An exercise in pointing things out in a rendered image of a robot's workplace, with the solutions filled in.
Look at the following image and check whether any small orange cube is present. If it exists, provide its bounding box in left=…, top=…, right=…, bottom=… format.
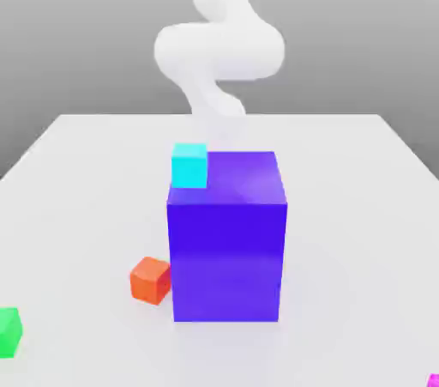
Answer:
left=129, top=255, right=172, bottom=306

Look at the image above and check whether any small cyan cube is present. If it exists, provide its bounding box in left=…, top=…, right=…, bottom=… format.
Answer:
left=170, top=142, right=208, bottom=190

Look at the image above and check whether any small green cube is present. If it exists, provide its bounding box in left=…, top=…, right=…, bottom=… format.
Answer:
left=0, top=306, right=24, bottom=360

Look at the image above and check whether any large purple box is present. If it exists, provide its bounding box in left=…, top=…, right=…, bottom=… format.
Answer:
left=165, top=150, right=288, bottom=324

